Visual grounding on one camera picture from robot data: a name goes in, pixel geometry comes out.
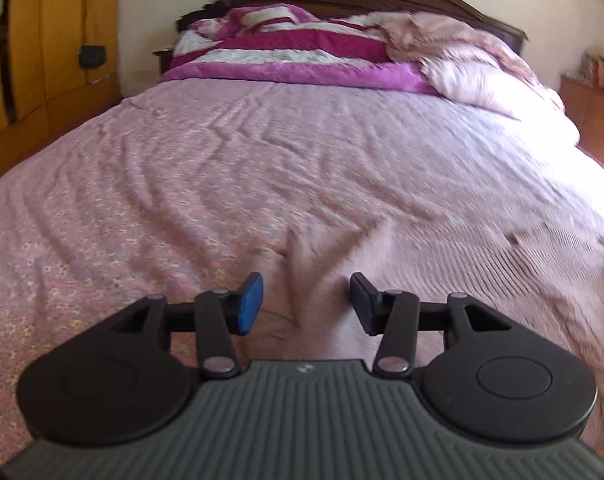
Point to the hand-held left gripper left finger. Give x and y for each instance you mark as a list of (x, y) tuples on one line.
[(249, 305)]

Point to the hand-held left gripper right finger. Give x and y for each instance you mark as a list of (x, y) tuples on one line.
[(364, 305)]

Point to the pink knitted blanket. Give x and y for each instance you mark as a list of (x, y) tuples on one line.
[(482, 300)]

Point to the dark clothes pile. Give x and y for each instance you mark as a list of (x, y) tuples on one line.
[(204, 12)]

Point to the pink floral bed sheet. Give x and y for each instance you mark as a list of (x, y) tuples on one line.
[(206, 160)]

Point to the magenta white striped quilt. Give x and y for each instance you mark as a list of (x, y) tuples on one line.
[(282, 50)]

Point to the light pink comforter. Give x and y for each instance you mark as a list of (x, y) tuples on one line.
[(472, 70)]

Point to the dark wooden nightstand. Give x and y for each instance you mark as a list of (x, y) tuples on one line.
[(162, 60)]

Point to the black handbag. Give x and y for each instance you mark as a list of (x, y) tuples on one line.
[(92, 56)]

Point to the orange wooden nightstand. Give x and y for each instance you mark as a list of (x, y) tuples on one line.
[(589, 110)]

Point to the row of books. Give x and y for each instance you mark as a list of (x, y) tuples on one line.
[(602, 70)]

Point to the yellow wooden wardrobe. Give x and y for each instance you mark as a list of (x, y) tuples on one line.
[(46, 35)]

